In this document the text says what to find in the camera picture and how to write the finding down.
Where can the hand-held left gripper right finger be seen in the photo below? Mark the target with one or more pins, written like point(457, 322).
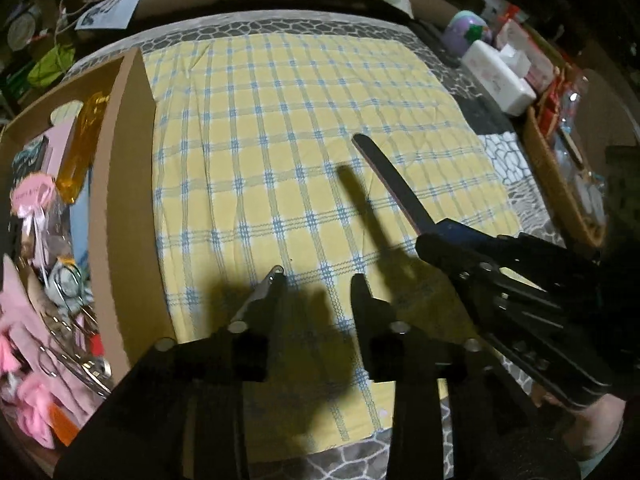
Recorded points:
point(367, 320)

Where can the printed paper sheet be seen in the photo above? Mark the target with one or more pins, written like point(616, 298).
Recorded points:
point(110, 10)

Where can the orange transparent hand-shaped stand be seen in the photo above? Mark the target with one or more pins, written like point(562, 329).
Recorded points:
point(82, 160)

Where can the cardboard box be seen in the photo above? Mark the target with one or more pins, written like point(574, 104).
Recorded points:
point(125, 185)

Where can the round metal tin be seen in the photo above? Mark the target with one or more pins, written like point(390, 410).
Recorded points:
point(21, 30)

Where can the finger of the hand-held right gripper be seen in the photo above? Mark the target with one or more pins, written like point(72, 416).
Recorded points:
point(445, 255)
point(460, 230)

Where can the orange packet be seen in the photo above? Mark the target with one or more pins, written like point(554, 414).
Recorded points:
point(65, 425)

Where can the pink box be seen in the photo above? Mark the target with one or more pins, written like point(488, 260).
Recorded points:
point(60, 150)

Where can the white wipes pack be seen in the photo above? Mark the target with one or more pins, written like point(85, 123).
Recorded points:
point(495, 85)

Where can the black nail file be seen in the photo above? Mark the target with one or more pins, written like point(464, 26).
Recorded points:
point(395, 185)

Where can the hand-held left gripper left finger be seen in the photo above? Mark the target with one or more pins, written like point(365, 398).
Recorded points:
point(265, 320)

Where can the wicker basket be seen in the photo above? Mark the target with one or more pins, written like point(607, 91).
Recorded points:
point(550, 170)

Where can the yellow plaid blanket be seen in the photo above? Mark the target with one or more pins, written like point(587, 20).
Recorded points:
point(275, 135)

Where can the metal scissors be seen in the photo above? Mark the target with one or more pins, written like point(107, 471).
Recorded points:
point(87, 365)

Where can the green plastic bag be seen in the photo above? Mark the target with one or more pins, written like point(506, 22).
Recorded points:
point(50, 65)

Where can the pink patterned packet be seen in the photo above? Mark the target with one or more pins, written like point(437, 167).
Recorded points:
point(537, 62)

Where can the person's right hand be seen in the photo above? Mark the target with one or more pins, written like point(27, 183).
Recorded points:
point(595, 425)

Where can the dark printed card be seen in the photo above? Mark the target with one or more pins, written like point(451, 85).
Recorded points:
point(30, 157)

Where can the purple toy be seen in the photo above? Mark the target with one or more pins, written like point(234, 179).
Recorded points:
point(470, 32)

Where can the person's right forearm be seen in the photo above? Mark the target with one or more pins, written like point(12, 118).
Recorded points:
point(602, 457)

